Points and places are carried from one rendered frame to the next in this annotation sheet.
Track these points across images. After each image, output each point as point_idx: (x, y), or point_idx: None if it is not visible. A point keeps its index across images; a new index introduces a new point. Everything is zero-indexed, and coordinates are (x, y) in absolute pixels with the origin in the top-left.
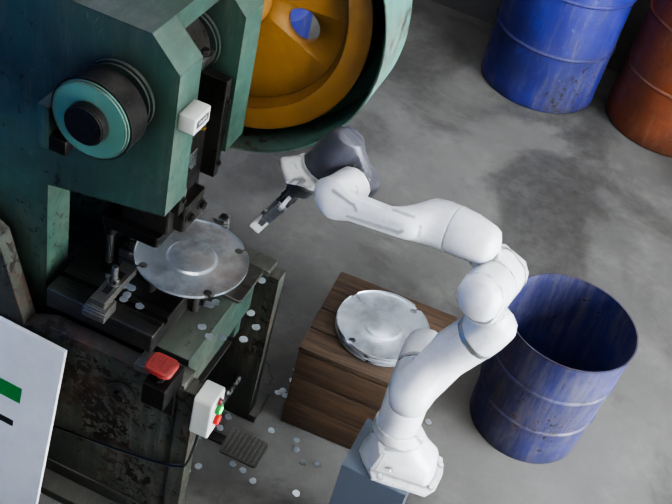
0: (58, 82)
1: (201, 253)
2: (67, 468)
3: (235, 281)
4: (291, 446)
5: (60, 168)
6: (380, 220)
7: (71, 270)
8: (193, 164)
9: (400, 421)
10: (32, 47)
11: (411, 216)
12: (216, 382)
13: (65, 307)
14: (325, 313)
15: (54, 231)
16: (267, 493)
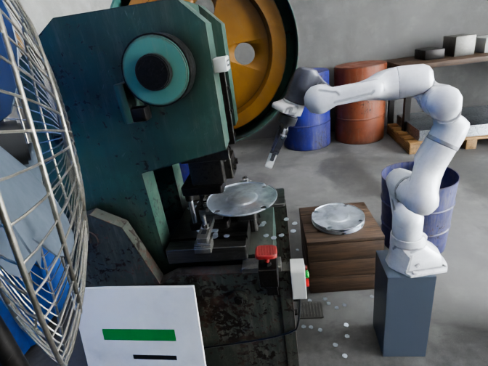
0: None
1: (245, 194)
2: None
3: (274, 197)
4: (324, 303)
5: (146, 155)
6: (356, 91)
7: (175, 237)
8: None
9: (415, 226)
10: (97, 67)
11: (375, 79)
12: None
13: (181, 258)
14: (306, 225)
15: (156, 211)
16: (332, 332)
